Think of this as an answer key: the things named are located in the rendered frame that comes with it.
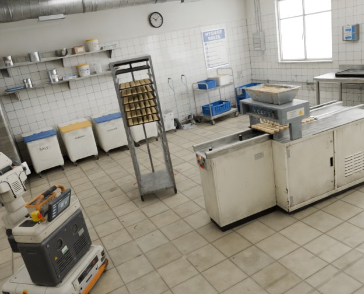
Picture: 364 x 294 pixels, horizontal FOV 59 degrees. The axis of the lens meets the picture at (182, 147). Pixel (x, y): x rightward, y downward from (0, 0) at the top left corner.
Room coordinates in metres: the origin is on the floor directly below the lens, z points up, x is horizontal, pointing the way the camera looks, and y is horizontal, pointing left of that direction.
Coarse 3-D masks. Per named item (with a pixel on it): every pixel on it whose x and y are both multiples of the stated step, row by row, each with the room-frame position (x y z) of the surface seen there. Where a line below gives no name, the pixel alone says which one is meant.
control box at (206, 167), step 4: (196, 152) 3.06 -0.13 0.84; (196, 156) 3.07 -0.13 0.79; (204, 156) 2.91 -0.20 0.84; (200, 160) 2.98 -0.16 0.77; (208, 160) 2.87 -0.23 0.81; (200, 164) 2.99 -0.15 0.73; (204, 164) 2.90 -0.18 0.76; (208, 164) 2.86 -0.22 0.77; (204, 168) 2.92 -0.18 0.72; (208, 168) 2.86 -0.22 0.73
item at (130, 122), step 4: (144, 116) 4.17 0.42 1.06; (148, 116) 4.13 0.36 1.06; (152, 116) 4.12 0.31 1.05; (156, 116) 4.13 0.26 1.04; (128, 120) 4.14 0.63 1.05; (132, 120) 4.14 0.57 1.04; (136, 120) 4.03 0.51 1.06; (140, 120) 3.97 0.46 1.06; (144, 120) 3.93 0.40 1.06; (148, 120) 3.98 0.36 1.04; (152, 120) 3.89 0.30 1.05; (128, 124) 3.95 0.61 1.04; (132, 124) 3.86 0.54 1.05
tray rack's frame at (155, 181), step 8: (136, 56) 4.28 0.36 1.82; (144, 56) 3.85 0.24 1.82; (112, 64) 3.80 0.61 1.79; (144, 128) 4.45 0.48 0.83; (152, 168) 4.45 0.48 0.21; (144, 176) 4.35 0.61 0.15; (152, 176) 4.29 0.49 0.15; (160, 176) 4.24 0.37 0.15; (168, 176) 4.19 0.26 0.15; (144, 184) 4.06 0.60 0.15; (152, 184) 4.01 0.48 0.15; (160, 184) 3.97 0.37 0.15; (168, 184) 3.92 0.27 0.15; (176, 184) 3.94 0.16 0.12; (144, 192) 3.81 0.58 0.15; (152, 192) 3.82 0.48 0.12
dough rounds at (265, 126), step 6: (306, 120) 3.20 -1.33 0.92; (312, 120) 3.21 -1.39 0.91; (252, 126) 3.35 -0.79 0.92; (258, 126) 3.30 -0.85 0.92; (264, 126) 3.26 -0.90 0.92; (270, 126) 3.26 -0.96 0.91; (276, 126) 3.19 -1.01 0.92; (282, 126) 3.16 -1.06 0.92; (288, 126) 3.13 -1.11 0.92; (270, 132) 3.05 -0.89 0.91
